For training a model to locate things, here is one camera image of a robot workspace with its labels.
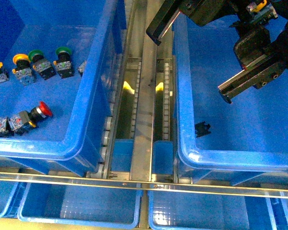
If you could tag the lower blue bin far right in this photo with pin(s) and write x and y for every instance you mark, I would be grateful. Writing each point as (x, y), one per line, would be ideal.
(281, 214)

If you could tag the black plastic clip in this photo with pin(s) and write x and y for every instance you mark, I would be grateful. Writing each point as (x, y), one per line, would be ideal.
(202, 129)

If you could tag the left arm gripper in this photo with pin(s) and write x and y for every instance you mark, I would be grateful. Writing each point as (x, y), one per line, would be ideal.
(201, 12)

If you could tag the lower blue bin far left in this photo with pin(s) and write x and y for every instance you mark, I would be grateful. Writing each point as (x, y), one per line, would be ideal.
(8, 193)

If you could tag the orange-yellow small button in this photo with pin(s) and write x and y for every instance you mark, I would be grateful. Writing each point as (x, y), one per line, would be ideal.
(23, 71)

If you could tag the white roller track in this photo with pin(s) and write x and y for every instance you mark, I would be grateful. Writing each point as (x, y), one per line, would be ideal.
(111, 120)

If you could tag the large yellow mushroom button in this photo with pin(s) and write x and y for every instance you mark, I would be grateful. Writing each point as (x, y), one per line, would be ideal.
(261, 9)

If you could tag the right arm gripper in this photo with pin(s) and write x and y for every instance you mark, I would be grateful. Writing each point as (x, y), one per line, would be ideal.
(262, 61)

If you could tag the red button with double block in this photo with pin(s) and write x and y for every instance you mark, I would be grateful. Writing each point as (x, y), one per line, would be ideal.
(24, 121)

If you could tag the small green button left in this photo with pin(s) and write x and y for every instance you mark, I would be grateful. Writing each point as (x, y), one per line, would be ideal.
(41, 65)

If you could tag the metal centre rail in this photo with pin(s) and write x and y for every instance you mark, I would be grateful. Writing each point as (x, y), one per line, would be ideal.
(141, 166)

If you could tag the blue source bin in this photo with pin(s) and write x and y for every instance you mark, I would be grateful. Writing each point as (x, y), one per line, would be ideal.
(71, 139)

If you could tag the small green button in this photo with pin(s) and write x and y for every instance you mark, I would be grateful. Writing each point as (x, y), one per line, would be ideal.
(41, 65)
(63, 64)

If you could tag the blue target bin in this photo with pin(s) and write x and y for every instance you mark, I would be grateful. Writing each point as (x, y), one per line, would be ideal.
(249, 137)

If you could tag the metal front crossbar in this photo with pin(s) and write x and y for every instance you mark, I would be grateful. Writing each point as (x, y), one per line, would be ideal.
(145, 186)

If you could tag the small green button right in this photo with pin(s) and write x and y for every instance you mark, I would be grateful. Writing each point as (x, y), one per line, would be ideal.
(63, 64)

